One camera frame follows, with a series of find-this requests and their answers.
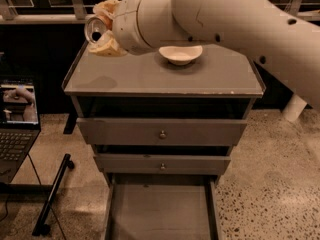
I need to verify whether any black table stand leg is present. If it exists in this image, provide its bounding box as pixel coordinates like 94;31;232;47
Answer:
32;153;74;236

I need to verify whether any black laptop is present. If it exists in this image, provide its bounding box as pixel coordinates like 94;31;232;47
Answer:
0;78;41;184

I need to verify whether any grey middle drawer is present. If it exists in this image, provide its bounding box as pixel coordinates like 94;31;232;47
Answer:
94;154;231;175

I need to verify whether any white paper bowl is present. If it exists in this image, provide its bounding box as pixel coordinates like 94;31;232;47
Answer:
159;45;203;66

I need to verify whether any grey drawer cabinet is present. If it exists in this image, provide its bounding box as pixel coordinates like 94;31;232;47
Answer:
61;9;266;185

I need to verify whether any grey open bottom drawer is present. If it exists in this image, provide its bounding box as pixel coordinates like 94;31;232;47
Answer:
101;174;223;240

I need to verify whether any orange soda can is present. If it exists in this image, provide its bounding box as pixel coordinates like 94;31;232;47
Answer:
84;15;112;45

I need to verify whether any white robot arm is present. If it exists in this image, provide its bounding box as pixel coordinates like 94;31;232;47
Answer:
93;0;320;110

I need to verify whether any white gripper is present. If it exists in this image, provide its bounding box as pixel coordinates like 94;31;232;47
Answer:
89;0;154;57

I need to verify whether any grey top drawer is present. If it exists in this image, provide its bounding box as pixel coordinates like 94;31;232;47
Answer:
77;118;247;146

